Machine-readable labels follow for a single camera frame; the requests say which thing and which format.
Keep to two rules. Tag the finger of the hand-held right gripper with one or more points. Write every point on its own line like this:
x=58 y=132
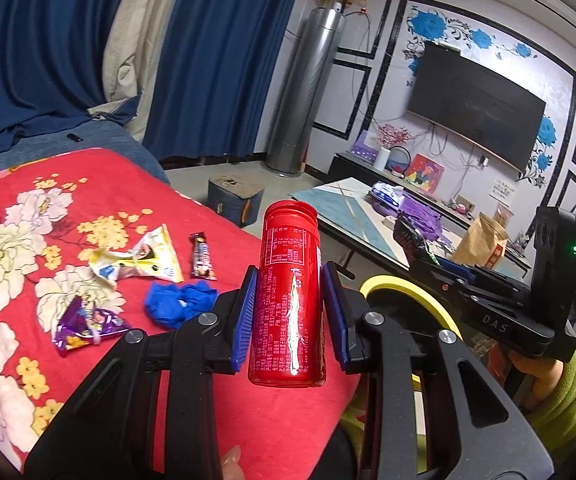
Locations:
x=438 y=280

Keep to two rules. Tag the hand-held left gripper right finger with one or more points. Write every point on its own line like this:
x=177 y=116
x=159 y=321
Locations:
x=335 y=315

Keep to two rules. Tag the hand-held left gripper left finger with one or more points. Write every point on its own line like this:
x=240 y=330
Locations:
x=245 y=320

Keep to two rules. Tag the red cylindrical canister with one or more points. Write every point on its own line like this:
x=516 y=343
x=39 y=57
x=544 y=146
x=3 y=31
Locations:
x=283 y=310

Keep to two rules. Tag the black bin with yellow rim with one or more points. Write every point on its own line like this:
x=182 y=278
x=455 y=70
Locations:
x=393 y=282

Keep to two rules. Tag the dark wrapper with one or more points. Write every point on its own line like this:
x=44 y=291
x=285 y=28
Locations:
x=410 y=237

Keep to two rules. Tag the person's right hand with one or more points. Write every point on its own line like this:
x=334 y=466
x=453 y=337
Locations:
x=535 y=382

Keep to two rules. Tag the person's left hand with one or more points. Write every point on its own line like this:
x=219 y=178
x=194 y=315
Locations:
x=232 y=465

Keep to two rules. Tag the brown paper bag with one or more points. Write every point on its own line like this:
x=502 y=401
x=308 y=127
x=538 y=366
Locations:
x=483 y=242

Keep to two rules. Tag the purple cloth bag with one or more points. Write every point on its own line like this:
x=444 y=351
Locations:
x=420 y=215

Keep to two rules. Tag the crumpled blue cloth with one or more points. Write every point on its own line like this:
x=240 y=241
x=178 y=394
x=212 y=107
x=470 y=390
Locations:
x=178 y=305

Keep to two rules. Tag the brown chocolate bar wrapper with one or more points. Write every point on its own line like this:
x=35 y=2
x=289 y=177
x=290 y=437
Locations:
x=203 y=257

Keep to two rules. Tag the blue and white tissue pack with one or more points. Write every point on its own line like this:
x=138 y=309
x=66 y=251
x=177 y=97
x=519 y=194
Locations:
x=387 y=192

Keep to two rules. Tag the pale coffee table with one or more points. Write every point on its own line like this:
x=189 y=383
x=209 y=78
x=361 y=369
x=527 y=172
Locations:
x=348 y=210

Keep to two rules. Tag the colourful picture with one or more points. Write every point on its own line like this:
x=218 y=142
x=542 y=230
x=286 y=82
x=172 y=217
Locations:
x=423 y=172

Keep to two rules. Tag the yellow snack packet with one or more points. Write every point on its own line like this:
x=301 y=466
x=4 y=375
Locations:
x=153 y=255

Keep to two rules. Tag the dark blue storage stool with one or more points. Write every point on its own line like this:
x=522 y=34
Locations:
x=233 y=205

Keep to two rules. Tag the round decorative ornament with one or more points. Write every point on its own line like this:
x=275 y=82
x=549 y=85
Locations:
x=397 y=161

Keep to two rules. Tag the white vase with red flowers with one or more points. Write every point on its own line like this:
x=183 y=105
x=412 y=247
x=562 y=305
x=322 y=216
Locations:
x=380 y=159

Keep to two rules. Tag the black television stand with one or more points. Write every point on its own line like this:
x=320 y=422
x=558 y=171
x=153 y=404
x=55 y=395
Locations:
x=348 y=165

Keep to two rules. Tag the purple box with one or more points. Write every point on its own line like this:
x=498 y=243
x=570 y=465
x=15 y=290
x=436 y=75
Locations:
x=363 y=146

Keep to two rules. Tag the purple snack wrapper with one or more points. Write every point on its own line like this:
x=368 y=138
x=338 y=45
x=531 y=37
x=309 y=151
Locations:
x=88 y=325

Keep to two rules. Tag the silver tower air conditioner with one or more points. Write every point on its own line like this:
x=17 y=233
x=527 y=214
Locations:
x=308 y=85

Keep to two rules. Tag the blue bed cover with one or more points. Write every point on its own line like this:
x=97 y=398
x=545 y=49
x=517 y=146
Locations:
x=68 y=155

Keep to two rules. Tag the small black object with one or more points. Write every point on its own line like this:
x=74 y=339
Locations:
x=74 y=137

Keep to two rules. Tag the narrow blue curtain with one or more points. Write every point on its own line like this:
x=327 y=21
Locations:
x=218 y=60

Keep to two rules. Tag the beige curtain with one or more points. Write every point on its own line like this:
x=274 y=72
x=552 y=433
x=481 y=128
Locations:
x=133 y=35

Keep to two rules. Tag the wide blue curtain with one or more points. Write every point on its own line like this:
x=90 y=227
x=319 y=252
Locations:
x=33 y=35

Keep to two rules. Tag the white wall note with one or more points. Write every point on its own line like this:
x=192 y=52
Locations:
x=502 y=190

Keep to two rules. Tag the black wall television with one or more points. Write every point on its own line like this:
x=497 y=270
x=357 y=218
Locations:
x=478 y=105

